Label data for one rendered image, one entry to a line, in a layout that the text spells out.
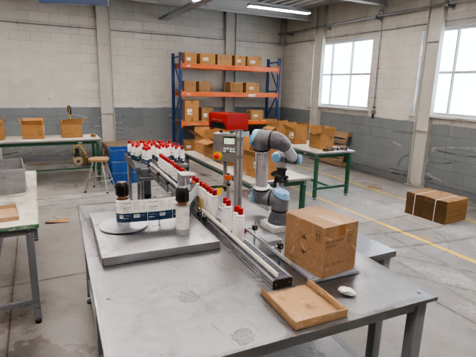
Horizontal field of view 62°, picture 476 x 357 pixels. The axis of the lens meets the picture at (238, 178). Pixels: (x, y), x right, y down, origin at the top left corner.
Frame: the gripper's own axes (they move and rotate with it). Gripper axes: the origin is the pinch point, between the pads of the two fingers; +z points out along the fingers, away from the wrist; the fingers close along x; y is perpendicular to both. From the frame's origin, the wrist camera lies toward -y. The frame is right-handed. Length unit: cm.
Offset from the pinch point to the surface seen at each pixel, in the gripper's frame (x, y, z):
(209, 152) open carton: 81, -248, 12
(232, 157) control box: -52, 14, -34
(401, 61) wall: 515, -256, -136
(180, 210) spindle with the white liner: -94, 22, -6
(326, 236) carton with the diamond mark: -55, 103, -9
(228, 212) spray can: -67, 32, -3
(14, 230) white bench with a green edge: -177, -69, 21
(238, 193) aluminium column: -48, 15, -9
